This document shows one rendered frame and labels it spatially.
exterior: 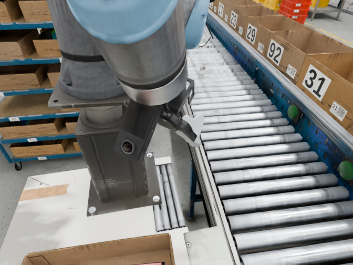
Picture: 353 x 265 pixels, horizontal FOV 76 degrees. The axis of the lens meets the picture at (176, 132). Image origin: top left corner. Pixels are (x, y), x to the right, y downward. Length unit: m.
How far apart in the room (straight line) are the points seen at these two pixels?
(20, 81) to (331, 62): 1.83
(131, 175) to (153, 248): 0.23
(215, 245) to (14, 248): 0.62
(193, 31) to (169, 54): 0.28
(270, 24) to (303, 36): 0.39
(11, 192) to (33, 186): 1.16
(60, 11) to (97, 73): 0.13
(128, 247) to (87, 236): 0.17
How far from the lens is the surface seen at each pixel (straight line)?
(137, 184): 0.81
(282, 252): 0.84
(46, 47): 1.64
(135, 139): 0.34
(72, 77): 0.59
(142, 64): 0.22
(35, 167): 2.30
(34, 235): 0.92
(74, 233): 0.86
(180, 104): 0.36
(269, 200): 0.93
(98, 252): 0.75
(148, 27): 0.19
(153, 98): 0.27
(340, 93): 1.17
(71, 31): 0.55
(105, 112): 0.65
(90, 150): 0.69
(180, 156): 2.05
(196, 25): 0.49
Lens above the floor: 1.47
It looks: 40 degrees down
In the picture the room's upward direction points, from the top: straight up
